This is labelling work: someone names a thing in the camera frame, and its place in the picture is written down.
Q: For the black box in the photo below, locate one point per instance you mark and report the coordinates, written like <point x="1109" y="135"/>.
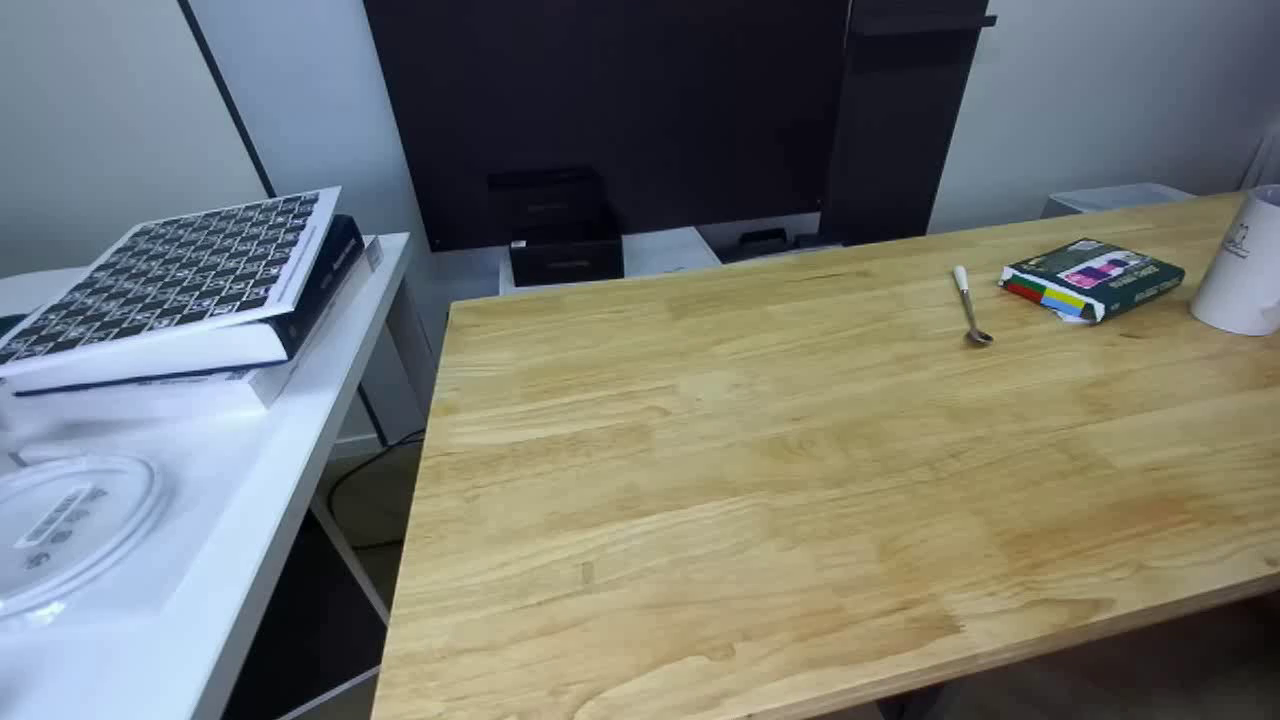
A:
<point x="561" y="225"/>

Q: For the wide dark partition panel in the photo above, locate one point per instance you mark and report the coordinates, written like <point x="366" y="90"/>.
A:
<point x="641" y="106"/>

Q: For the black book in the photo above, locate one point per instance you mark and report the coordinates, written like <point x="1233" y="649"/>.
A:
<point x="329" y="275"/>

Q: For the narrow dark mesh panel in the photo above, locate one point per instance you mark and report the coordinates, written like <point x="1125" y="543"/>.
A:
<point x="894" y="135"/>

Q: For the white side table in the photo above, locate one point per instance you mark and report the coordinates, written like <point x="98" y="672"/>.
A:
<point x="265" y="466"/>

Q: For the green crayon box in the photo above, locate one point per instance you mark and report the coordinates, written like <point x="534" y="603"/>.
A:
<point x="1093" y="280"/>

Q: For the patterned book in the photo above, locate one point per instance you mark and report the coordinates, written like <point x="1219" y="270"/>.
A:
<point x="172" y="275"/>

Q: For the gray and white device box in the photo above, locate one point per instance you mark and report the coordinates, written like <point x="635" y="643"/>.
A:
<point x="1115" y="197"/>

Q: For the clear round plastic lid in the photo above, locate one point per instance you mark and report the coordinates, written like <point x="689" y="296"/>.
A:
<point x="66" y="533"/>

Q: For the white mug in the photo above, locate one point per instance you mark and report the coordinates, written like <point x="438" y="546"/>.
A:
<point x="1243" y="275"/>

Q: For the black wall strip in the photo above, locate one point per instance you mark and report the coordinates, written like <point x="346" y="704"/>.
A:
<point x="221" y="99"/>

